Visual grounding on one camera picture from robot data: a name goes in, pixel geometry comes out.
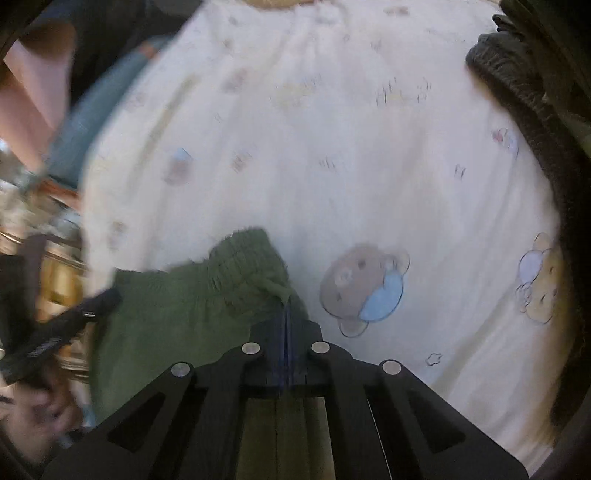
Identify person's black top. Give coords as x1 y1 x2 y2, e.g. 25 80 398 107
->
14 0 204 93

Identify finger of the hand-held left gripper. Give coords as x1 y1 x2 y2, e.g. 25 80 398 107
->
59 288 124 343
0 255 37 334

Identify white printed bedsheet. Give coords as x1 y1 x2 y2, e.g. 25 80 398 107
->
81 0 568 472

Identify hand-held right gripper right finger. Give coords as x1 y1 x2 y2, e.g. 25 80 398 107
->
287 299 530 480

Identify person's pink garment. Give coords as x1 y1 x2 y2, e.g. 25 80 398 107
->
0 22 77 174

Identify dark brown chair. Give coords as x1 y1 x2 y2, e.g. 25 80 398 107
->
18 233 52 288

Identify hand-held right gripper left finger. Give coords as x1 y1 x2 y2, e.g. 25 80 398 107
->
42 299 288 480

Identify person's left hand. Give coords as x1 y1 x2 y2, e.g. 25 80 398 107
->
8 364 85 435

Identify olive green pants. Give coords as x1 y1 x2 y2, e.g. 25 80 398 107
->
88 227 335 480

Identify blue cloth with orange trim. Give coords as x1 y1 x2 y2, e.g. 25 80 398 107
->
44 37 162 188

